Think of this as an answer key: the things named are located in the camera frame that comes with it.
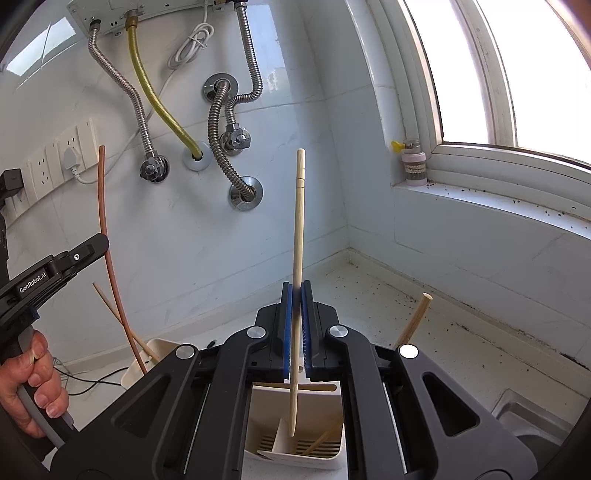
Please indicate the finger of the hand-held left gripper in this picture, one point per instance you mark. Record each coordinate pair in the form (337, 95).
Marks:
(81, 256)

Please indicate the light brown wooden chopstick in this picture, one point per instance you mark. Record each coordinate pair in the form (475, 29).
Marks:
(102, 194)
(111, 307)

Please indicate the white window frame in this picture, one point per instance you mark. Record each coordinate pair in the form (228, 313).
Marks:
(461, 157)

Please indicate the white pipe wall flange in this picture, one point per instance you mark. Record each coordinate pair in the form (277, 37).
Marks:
(191, 161)

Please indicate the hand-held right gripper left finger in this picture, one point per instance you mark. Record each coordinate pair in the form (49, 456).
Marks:
(287, 332)

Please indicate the pale grooved wooden chopstick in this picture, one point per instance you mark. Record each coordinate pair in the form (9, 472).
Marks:
(299, 221)

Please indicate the stainless steel sink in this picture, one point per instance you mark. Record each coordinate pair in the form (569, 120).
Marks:
(526, 415)

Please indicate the small filter jar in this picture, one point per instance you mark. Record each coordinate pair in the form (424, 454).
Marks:
(413, 166)

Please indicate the white water heater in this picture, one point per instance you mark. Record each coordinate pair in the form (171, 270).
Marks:
(111, 14)

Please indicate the chrome angle valve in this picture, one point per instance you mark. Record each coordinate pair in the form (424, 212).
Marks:
(235, 140)
(154, 170)

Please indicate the black power adapter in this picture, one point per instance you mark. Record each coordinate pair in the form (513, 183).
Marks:
(11, 181)

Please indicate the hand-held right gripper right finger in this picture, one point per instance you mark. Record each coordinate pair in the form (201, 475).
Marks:
(307, 332)

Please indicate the person's left hand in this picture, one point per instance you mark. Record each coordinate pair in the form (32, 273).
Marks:
(27, 392)

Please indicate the row of white wall sockets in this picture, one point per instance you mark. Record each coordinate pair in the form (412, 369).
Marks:
(87, 136)

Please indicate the cream plastic utensil holder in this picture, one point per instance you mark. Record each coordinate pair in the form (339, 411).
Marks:
(268, 406)

